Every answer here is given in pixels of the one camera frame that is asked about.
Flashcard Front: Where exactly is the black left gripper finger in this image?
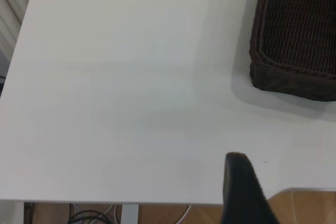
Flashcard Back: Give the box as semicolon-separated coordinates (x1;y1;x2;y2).
219;152;279;224

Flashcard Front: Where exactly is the white table leg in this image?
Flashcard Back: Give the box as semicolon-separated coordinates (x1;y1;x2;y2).
120;204;139;224

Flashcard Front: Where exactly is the black cable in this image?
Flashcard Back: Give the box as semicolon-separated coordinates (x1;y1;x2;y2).
68;203;114;224

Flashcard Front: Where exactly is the white ribbed curtain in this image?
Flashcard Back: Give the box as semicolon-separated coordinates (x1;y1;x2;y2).
0;0;36;59

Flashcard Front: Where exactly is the black wicker basket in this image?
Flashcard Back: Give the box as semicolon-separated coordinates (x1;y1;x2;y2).
248;0;336;102

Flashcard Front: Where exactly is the white cable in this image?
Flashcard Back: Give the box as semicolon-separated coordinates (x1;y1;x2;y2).
104;204;118;224
176;204;193;224

